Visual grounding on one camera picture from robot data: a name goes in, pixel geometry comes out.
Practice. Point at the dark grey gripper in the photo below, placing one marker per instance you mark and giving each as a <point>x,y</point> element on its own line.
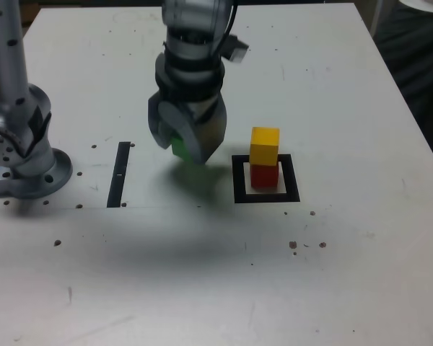
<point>202,106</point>

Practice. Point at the green cube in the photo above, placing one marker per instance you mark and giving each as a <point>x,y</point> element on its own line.
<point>180,149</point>

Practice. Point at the yellow cube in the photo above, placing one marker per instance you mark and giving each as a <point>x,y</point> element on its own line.
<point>264,146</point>

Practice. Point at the red cube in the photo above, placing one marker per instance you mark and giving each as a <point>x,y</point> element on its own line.
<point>264,176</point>

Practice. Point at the black tape square outline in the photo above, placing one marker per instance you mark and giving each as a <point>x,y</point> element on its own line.
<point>238,180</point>

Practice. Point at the black tape strip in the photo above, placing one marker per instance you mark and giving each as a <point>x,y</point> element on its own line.
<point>118,162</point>

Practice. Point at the person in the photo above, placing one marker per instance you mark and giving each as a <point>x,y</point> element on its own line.
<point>411,54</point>

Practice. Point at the white post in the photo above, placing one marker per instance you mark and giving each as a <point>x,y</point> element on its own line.
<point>377,16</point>

